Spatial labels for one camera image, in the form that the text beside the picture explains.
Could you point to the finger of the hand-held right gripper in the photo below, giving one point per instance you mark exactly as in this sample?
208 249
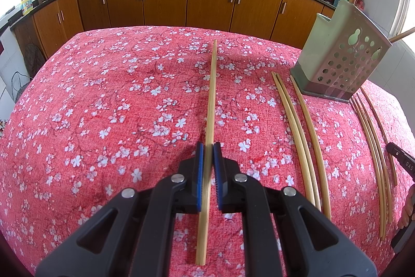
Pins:
403 161

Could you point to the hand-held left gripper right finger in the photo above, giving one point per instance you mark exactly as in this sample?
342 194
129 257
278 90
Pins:
218 176

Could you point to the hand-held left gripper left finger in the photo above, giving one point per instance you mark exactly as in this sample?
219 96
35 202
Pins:
199 176

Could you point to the perforated grey chopstick holder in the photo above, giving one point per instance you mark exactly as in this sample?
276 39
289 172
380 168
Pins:
324 53

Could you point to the person's right hand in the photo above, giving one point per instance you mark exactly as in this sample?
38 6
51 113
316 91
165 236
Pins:
408 210

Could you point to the red floral tablecloth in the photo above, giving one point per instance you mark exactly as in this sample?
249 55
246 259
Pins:
113 101

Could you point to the wooden lower kitchen cabinets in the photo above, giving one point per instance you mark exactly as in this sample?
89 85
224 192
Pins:
168 1

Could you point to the round woven tray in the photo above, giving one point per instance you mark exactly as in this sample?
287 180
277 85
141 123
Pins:
34 59

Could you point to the yellow detergent bottle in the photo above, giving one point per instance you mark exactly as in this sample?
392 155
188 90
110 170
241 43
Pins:
27 4

